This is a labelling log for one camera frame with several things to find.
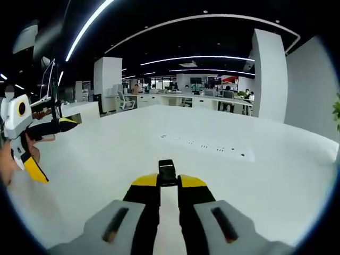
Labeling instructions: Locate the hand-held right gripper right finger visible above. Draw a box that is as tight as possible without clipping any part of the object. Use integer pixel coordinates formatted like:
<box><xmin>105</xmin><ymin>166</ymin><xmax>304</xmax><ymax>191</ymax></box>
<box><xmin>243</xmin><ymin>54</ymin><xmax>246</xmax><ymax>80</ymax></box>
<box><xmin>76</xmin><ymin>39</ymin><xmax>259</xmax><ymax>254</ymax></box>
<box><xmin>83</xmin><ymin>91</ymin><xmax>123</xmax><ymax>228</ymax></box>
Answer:
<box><xmin>177</xmin><ymin>173</ymin><xmax>296</xmax><ymax>255</ymax></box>

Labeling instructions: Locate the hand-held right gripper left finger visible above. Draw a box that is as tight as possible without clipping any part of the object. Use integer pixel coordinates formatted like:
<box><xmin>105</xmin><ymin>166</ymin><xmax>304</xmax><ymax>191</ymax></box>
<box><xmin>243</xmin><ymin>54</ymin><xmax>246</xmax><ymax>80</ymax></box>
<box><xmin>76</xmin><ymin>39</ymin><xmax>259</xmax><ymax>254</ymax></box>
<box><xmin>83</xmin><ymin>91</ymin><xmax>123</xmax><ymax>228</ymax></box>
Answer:
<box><xmin>49</xmin><ymin>172</ymin><xmax>162</xmax><ymax>255</ymax></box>

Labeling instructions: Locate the black plastic buckle socket part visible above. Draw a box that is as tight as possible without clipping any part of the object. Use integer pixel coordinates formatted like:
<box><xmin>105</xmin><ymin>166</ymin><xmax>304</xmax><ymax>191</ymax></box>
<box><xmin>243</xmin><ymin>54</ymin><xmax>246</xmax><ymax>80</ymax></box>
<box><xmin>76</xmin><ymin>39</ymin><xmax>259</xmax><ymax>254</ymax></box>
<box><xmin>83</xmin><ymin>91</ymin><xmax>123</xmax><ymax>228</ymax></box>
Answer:
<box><xmin>159</xmin><ymin>169</ymin><xmax>178</xmax><ymax>187</ymax></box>

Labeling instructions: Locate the person's left hand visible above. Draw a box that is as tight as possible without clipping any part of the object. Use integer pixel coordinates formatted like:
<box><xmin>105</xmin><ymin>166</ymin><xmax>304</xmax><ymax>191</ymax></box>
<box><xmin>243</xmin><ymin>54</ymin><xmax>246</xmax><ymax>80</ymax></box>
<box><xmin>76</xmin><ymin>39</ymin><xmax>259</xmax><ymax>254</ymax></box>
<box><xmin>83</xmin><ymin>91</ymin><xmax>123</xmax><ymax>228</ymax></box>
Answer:
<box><xmin>0</xmin><ymin>143</ymin><xmax>17</xmax><ymax>185</ymax></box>

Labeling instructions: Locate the dark box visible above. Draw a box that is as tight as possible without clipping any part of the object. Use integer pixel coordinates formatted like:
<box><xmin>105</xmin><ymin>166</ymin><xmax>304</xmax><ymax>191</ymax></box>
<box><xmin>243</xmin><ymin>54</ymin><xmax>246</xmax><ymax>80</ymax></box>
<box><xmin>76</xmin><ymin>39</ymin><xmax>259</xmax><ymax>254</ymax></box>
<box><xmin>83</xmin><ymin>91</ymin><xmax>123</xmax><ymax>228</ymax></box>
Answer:
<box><xmin>62</xmin><ymin>113</ymin><xmax>82</xmax><ymax>124</ymax></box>

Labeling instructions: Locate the black stand pole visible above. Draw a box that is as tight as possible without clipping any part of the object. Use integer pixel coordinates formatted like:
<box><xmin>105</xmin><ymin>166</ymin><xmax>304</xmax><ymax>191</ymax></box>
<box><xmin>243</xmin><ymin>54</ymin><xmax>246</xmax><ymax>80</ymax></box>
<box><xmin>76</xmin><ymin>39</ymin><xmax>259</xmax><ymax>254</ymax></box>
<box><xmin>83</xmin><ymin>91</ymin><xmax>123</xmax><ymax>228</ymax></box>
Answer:
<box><xmin>50</xmin><ymin>62</ymin><xmax>64</xmax><ymax>125</ymax></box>

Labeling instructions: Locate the white counter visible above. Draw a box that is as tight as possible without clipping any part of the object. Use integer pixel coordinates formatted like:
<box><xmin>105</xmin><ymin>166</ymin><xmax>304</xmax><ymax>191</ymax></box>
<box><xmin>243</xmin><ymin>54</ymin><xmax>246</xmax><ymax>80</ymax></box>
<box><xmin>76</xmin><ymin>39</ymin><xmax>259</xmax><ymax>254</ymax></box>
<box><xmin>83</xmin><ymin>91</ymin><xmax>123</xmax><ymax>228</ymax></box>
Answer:
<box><xmin>59</xmin><ymin>101</ymin><xmax>100</xmax><ymax>120</ymax></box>

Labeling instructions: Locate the computer monitor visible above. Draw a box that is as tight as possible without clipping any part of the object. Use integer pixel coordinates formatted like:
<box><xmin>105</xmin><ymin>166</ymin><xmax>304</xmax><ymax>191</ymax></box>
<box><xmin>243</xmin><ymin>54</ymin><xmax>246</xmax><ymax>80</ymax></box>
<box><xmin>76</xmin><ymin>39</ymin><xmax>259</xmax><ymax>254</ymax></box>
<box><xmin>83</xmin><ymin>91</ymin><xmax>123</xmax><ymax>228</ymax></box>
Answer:
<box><xmin>39</xmin><ymin>57</ymin><xmax>57</xmax><ymax>103</ymax></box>

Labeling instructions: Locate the white table socket panel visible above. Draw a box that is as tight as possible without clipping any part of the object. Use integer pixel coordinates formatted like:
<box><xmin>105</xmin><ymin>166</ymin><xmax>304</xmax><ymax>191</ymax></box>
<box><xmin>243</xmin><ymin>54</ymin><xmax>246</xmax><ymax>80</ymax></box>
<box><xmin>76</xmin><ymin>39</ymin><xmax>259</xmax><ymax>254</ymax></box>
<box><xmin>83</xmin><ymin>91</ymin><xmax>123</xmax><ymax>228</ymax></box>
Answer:
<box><xmin>158</xmin><ymin>132</ymin><xmax>256</xmax><ymax>162</ymax></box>

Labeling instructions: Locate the white office chair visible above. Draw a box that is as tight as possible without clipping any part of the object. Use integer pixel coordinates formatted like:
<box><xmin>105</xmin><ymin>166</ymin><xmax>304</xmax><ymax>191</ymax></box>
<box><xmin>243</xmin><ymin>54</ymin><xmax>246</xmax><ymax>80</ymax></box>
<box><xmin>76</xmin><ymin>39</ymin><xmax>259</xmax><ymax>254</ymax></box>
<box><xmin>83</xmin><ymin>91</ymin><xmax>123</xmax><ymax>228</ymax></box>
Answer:
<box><xmin>117</xmin><ymin>91</ymin><xmax>136</xmax><ymax>111</ymax></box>

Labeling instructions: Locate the white office desk row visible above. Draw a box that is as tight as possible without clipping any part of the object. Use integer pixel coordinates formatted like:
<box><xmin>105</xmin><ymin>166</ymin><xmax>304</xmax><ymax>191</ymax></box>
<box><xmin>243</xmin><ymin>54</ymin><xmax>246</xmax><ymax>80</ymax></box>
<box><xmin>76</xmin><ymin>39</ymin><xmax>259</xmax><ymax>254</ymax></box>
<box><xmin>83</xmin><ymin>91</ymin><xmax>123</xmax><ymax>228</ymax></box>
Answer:
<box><xmin>106</xmin><ymin>91</ymin><xmax>254</xmax><ymax>116</ymax></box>

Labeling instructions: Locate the wide ceiling light strip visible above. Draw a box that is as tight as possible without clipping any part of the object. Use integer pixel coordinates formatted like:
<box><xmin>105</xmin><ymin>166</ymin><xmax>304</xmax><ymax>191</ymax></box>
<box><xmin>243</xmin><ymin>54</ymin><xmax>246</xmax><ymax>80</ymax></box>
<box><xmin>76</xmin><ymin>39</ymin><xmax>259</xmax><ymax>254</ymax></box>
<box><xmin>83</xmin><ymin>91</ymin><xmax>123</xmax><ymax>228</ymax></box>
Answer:
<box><xmin>65</xmin><ymin>0</ymin><xmax>115</xmax><ymax>62</ymax></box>

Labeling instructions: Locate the thin ceiling light strip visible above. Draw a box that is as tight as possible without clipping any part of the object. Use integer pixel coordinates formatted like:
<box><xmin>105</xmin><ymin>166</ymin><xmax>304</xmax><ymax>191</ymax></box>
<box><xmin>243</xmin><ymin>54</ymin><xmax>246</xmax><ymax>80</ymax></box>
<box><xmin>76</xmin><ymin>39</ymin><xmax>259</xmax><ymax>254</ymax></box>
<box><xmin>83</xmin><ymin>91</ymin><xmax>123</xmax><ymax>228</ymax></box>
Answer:
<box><xmin>168</xmin><ymin>69</ymin><xmax>256</xmax><ymax>77</ymax></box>
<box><xmin>140</xmin><ymin>55</ymin><xmax>256</xmax><ymax>66</ymax></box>

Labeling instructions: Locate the green plant in white pot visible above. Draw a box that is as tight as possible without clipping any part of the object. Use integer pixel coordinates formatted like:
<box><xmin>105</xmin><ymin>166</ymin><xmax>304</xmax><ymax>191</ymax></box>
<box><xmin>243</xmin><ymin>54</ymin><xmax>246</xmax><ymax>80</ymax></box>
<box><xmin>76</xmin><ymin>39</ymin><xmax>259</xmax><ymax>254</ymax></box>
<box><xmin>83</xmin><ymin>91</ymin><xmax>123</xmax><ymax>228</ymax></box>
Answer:
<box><xmin>332</xmin><ymin>92</ymin><xmax>340</xmax><ymax>133</ymax></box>

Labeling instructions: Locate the red wall panel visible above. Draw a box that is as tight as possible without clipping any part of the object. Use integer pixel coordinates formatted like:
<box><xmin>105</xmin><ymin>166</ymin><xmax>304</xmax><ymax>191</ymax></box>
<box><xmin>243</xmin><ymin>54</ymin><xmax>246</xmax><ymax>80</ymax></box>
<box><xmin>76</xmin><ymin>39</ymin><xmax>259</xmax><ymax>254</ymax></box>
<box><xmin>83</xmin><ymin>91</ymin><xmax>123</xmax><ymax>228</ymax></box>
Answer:
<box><xmin>221</xmin><ymin>74</ymin><xmax>239</xmax><ymax>84</ymax></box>

